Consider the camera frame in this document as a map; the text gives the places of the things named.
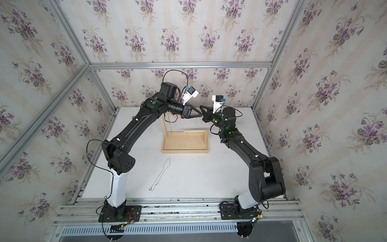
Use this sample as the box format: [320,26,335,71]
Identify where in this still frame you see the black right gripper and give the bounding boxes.
[200,104,227,133]

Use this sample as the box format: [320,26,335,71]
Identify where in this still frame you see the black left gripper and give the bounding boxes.
[166,100,203,120]

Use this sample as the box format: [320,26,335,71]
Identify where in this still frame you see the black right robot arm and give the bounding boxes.
[200,105,286,219]

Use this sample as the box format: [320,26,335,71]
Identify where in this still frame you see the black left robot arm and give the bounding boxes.
[98,81,202,223]

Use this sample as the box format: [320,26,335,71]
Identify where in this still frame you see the wooden jewelry display stand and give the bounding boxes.
[161,113,209,154]

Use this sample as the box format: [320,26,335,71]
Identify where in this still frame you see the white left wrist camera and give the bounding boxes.
[182,86,199,105]

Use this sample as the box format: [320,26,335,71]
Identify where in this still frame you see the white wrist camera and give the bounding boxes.
[212,95,225,114]
[182,86,199,105]

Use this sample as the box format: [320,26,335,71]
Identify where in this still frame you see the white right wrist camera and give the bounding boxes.
[212,95,225,114]

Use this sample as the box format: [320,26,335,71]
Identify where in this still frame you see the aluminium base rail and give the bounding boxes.
[50,199,311,242]

